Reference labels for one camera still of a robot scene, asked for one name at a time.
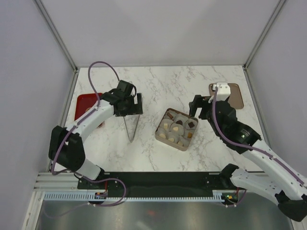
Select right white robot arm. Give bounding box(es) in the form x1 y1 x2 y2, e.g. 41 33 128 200
189 95 307 222

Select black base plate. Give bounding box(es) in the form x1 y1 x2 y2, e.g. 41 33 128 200
76 171 240 198

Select right aluminium frame post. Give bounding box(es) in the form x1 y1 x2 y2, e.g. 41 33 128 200
242 0 287 71

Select rose gold chocolate box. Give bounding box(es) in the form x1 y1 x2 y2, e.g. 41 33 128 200
154 108 199 151

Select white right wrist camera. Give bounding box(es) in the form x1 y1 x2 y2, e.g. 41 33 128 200
209 82 231 103

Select rose gold box lid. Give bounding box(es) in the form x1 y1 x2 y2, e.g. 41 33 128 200
218 82 244 110

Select metal tongs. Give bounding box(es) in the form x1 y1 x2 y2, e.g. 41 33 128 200
123 115 141 143

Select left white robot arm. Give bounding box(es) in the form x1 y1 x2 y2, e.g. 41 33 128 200
48 80 143 189

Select white slotted cable duct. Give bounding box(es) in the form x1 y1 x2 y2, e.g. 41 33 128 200
43 192 224 202

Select dark square chocolate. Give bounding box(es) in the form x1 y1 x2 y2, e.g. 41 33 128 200
188 122 195 128

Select aluminium frame post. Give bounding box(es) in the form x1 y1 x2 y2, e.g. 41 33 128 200
33 0 78 73
242 0 287 71

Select left aluminium frame post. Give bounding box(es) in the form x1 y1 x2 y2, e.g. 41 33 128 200
33 0 78 73

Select red rectangular tray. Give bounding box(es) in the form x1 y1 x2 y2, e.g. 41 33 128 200
74 93 97 120

